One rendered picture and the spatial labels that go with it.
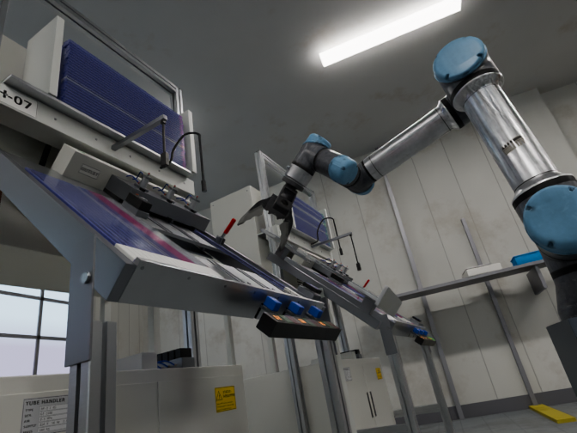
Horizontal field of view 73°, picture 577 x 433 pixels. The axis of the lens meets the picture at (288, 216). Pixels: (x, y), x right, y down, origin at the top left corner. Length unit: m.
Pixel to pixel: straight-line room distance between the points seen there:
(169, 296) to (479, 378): 4.18
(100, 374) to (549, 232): 0.75
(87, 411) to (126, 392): 0.43
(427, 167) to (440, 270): 1.30
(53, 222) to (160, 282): 0.24
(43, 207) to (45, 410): 0.36
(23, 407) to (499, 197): 4.76
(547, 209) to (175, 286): 0.67
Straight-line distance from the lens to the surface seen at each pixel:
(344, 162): 1.06
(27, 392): 0.88
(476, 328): 4.68
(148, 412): 1.02
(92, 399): 0.57
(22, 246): 1.32
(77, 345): 0.58
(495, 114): 0.95
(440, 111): 1.15
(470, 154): 5.26
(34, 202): 0.89
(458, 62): 1.01
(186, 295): 0.72
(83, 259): 0.61
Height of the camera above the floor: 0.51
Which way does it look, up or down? 24 degrees up
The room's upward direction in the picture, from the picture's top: 11 degrees counter-clockwise
